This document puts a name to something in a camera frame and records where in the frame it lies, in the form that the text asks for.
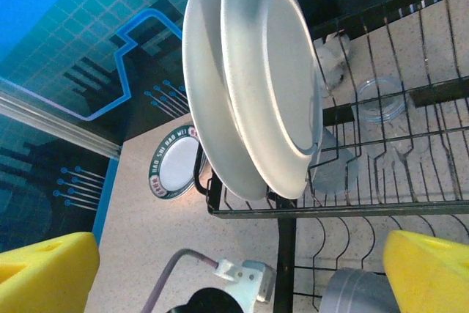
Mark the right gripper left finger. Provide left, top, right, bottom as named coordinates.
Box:
left=0, top=231, right=100, bottom=313

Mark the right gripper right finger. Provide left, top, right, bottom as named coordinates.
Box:
left=382, top=229, right=469, bottom=313

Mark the purple bowl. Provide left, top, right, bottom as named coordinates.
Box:
left=323, top=267, right=402, bottom=313

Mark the black wire dish rack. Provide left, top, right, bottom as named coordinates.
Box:
left=193, top=0, right=469, bottom=313

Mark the small green-rimmed lettered plate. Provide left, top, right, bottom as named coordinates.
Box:
left=147, top=125, right=207, bottom=201

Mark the frosted grey cup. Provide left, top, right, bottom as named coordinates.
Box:
left=309, top=128, right=362, bottom=196

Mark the clear glass cup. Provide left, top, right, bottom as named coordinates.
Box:
left=352, top=76, right=408, bottom=125

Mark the blue white striped plate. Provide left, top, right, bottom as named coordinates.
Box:
left=181, top=0, right=265, bottom=202
left=221, top=0, right=324, bottom=199

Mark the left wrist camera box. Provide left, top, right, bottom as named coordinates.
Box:
left=215, top=259, right=276, bottom=306

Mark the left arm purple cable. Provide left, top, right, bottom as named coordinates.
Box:
left=140, top=248, right=221, bottom=313

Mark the aluminium frame post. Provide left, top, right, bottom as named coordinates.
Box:
left=0, top=85, right=122, bottom=160

